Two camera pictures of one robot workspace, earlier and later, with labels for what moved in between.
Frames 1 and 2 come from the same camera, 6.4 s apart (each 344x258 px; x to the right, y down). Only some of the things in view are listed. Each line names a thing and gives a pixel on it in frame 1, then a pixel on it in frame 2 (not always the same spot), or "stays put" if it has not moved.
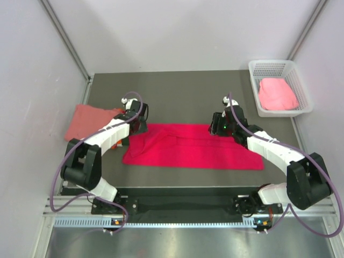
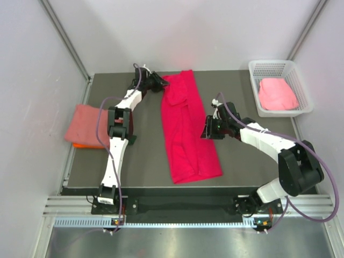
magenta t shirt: [188, 145] to [191, 157]
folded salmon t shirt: [87, 120] stays put
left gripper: [143, 128] to [159, 83]
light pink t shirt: [274, 94] stays put
